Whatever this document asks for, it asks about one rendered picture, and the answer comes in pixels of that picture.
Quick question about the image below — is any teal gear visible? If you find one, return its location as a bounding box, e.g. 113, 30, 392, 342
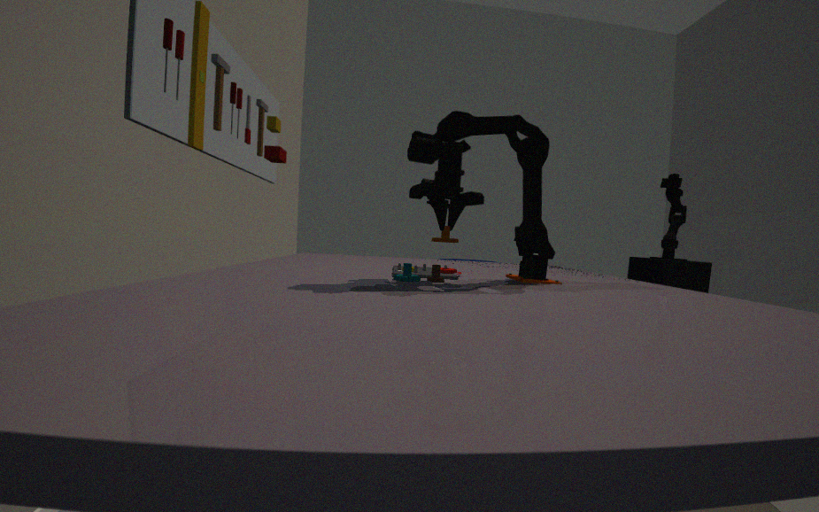
393, 263, 421, 282

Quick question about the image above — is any orange gear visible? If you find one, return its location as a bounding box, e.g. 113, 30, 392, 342
432, 226, 459, 243

